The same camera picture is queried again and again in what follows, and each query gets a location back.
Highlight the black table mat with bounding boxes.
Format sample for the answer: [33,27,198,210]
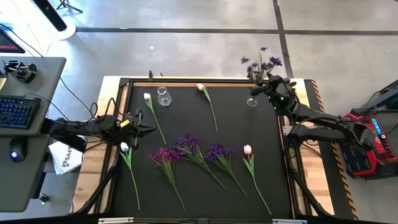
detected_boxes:
[111,81,295,220]

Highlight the purple artificial flower sprig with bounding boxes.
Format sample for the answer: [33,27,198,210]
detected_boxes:
[170,133,228,191]
[240,46,284,85]
[203,142,248,197]

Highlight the red black power station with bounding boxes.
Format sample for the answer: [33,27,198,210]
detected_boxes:
[340,107,398,180]

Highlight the black computer mouse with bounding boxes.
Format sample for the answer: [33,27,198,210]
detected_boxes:
[9,138,27,164]

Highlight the black hazard striped strip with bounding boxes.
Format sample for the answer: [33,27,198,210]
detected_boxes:
[304,79,359,220]

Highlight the black cable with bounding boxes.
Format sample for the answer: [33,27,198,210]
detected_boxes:
[58,77,98,123]
[0,23,44,58]

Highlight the black support beam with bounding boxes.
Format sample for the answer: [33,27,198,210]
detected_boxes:
[49,132,88,153]

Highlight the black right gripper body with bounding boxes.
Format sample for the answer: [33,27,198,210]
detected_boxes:
[266,74,297,110]

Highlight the round clear glass vase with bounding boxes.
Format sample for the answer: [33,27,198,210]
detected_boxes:
[156,86,173,107]

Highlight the black equipment cart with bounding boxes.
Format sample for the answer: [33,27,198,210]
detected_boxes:
[362,79,398,114]

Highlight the white printed bag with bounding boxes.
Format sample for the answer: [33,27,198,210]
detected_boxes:
[48,140,84,176]

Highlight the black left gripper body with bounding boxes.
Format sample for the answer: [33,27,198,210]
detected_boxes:
[119,109,144,147]

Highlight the black tripod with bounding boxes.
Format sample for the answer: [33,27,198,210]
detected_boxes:
[55,0,84,14]

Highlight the white stand base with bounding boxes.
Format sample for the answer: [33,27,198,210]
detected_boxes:
[46,18,77,41]

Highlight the black flat bar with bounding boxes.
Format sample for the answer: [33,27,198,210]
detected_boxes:
[32,0,68,32]

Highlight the magenta artificial flower sprig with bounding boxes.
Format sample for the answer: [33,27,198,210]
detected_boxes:
[149,147,187,212]

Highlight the dark monitor screen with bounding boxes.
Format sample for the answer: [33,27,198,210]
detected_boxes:
[0,29,26,54]

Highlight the pink artificial tulip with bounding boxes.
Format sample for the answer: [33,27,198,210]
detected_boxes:
[196,83,218,133]
[243,144,272,216]

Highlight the black backlit keyboard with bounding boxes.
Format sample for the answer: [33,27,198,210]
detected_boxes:
[0,95,42,130]

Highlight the silver metal bracket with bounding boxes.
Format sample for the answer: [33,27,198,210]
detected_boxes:
[272,218,308,224]
[98,217,134,224]

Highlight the grey desk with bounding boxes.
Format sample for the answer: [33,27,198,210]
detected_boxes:
[0,55,67,213]

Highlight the black metal table frame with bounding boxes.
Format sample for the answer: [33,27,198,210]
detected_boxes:
[70,76,335,224]

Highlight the white artificial tulip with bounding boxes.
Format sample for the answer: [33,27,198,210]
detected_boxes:
[119,141,141,212]
[143,92,167,146]

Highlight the black clamp mount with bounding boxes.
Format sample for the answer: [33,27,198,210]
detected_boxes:
[2,59,37,84]

